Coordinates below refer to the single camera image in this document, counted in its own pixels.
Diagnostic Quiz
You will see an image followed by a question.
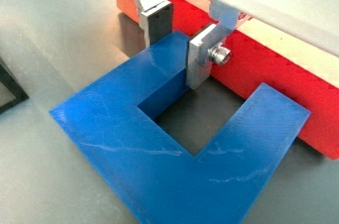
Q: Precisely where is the red fixture base block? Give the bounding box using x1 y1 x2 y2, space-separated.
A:
116 0 339 160

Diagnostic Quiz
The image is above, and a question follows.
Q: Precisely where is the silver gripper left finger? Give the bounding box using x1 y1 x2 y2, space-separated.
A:
134 0 174 47

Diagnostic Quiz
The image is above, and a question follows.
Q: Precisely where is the blue U-shaped block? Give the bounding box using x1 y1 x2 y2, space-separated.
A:
51 32 310 224

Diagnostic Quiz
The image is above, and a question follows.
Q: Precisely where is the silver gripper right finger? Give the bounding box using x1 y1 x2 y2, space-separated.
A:
186 0 239 89

